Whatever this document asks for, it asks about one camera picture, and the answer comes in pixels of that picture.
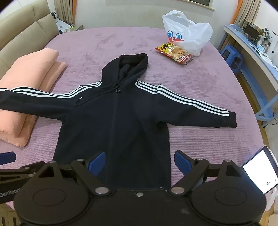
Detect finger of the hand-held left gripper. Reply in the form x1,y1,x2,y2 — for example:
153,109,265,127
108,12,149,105
0,161,45,185
0,152,17,165

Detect window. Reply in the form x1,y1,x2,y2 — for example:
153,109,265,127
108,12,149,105
191,0,216,12

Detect orange-edged curtain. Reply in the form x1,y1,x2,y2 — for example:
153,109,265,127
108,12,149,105
230,0,258,29

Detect yellow red snack packet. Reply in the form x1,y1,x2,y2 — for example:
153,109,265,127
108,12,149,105
155,41,195,66

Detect flower bouquet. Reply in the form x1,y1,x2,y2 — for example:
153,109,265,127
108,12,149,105
260,26,273,48

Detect white plastic bag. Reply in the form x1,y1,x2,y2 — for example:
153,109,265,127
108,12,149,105
162,10,214,57

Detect wooden nightstand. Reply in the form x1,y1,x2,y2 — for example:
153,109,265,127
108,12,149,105
59,24,83,33

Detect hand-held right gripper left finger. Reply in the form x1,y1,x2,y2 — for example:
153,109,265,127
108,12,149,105
38,152,110,195

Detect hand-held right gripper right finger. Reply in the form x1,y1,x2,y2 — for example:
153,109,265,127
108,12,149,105
170,150,242,195

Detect white paper bag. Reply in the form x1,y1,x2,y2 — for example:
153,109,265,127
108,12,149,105
54,19,72,33

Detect tablet with white screen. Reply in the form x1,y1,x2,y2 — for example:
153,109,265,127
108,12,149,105
239,145,278,195

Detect beige curtain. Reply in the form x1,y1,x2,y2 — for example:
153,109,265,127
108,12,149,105
53,0,76,25

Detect papers on desk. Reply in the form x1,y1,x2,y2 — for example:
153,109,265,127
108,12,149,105
256,48,278,73

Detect blue and white desk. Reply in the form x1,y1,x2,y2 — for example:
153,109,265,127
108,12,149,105
223,24,278,122

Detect blue plastic stool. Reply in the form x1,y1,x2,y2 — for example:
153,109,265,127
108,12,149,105
220,45,244,75

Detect folded pink blanket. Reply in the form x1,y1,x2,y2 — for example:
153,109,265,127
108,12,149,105
0,48,67,147

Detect black hoodie with white stripes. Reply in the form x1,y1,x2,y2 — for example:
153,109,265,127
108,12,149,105
0,53,238,189

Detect beige padded headboard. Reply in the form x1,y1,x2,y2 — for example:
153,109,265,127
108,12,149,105
0,0,59,73

